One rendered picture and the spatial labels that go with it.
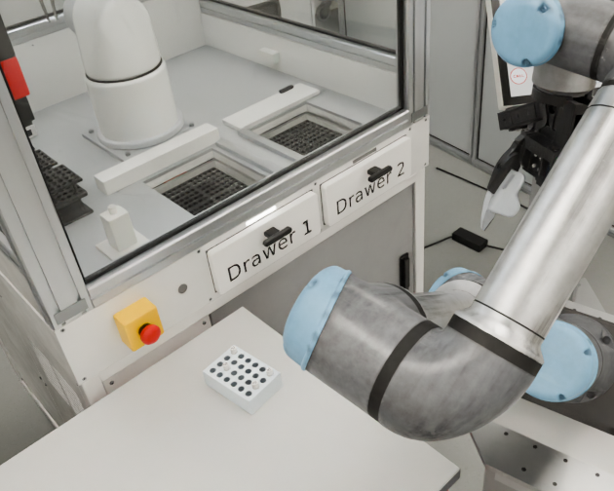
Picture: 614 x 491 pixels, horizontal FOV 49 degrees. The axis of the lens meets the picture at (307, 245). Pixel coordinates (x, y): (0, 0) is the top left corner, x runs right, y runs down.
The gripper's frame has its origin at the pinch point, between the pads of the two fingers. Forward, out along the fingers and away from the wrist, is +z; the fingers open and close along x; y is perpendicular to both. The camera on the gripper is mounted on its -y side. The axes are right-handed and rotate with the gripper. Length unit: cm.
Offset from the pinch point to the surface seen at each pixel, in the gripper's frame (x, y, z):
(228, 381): -41, -24, 40
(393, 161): 11, -65, 21
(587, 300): 99, -83, 96
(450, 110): 106, -202, 68
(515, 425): 3.4, 2.9, 39.5
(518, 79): 44, -68, 5
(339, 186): -6, -58, 21
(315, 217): -13, -55, 27
